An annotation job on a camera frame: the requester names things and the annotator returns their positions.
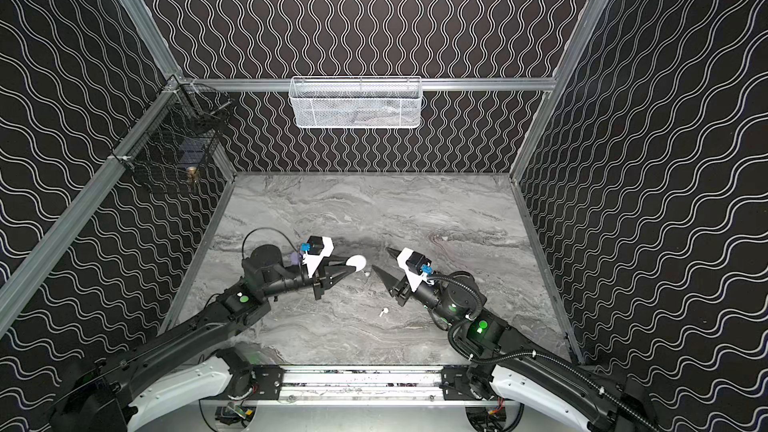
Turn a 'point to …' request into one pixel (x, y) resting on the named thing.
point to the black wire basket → (178, 140)
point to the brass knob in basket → (191, 172)
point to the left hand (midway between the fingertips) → (357, 270)
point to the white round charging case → (357, 261)
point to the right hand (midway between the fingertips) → (383, 257)
